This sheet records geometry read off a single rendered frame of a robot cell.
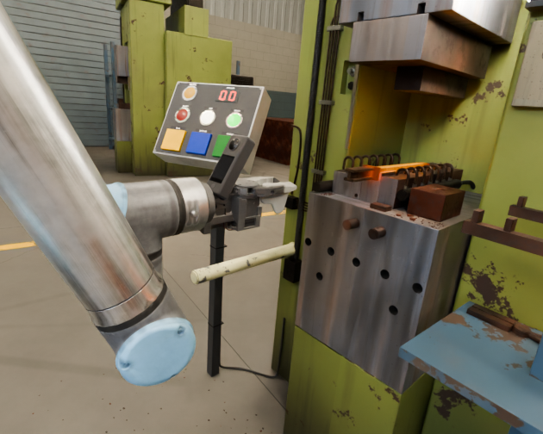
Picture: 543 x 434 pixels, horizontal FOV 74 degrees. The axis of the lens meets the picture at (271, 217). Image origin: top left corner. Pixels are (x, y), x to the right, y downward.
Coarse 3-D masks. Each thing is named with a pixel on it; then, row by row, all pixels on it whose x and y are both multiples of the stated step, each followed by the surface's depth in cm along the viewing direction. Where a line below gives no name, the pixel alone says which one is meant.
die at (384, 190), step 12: (336, 180) 105; (372, 180) 96; (384, 180) 93; (396, 180) 91; (420, 180) 99; (336, 192) 105; (348, 192) 102; (360, 192) 99; (372, 192) 96; (384, 192) 94; (396, 192) 92; (396, 204) 93; (408, 204) 98
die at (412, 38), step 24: (360, 24) 92; (384, 24) 87; (408, 24) 83; (432, 24) 82; (360, 48) 93; (384, 48) 88; (408, 48) 84; (432, 48) 84; (456, 48) 92; (480, 48) 102; (456, 72) 100; (480, 72) 107
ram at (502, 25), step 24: (360, 0) 91; (384, 0) 86; (408, 0) 82; (432, 0) 79; (456, 0) 76; (480, 0) 83; (504, 0) 92; (456, 24) 87; (480, 24) 87; (504, 24) 96
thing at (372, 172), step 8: (352, 168) 90; (360, 168) 91; (368, 168) 92; (376, 168) 93; (384, 168) 97; (392, 168) 99; (352, 176) 89; (360, 176) 91; (368, 176) 94; (376, 176) 93
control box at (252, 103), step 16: (176, 96) 127; (192, 96) 125; (208, 96) 123; (240, 96) 119; (256, 96) 117; (176, 112) 125; (192, 112) 123; (224, 112) 119; (240, 112) 117; (256, 112) 116; (176, 128) 123; (192, 128) 121; (208, 128) 119; (224, 128) 117; (240, 128) 115; (256, 128) 117; (160, 144) 123; (256, 144) 119; (176, 160) 125; (192, 160) 120; (208, 160) 116
